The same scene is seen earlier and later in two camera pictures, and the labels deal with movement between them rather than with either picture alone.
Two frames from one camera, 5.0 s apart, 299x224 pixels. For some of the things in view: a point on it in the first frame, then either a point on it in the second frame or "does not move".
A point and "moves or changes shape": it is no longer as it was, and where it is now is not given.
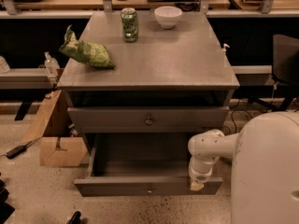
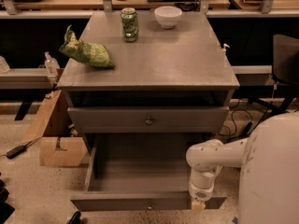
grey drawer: [143, 165] moves or changes shape
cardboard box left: [61, 144] does not move
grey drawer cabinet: [166, 85] does not move
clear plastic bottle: [50, 64] does not move
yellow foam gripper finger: [196, 186] -> [198, 205]
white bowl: [168, 16] does not move
